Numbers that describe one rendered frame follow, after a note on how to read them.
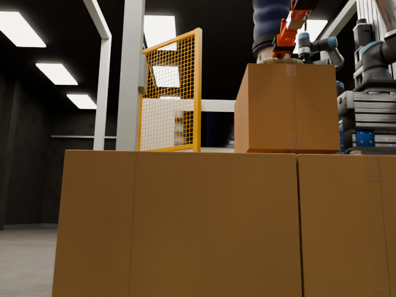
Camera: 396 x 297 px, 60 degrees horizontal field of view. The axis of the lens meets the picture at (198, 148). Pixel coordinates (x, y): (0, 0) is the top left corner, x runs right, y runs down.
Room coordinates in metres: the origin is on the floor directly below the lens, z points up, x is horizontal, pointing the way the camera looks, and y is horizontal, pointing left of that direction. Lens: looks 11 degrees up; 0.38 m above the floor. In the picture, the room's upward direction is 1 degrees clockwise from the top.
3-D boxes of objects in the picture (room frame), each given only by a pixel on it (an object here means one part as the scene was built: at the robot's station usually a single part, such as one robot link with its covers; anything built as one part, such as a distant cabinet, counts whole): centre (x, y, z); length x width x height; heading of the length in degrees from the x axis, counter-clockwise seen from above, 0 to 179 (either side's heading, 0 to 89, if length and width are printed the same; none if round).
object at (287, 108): (1.76, -0.42, 0.87); 0.60 x 0.40 x 0.40; 0
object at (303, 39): (2.04, -0.68, 1.50); 0.09 x 0.08 x 0.11; 148
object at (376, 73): (1.65, -0.91, 1.09); 0.15 x 0.15 x 0.10
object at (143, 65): (2.87, 0.50, 1.62); 0.20 x 0.05 x 0.30; 1
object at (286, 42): (1.51, -0.41, 1.20); 0.10 x 0.08 x 0.06; 89
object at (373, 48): (1.64, -0.91, 1.20); 0.13 x 0.12 x 0.14; 32
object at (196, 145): (3.14, 0.31, 1.05); 0.87 x 0.10 x 2.10; 53
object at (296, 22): (1.30, -0.40, 1.19); 0.07 x 0.07 x 0.04; 89
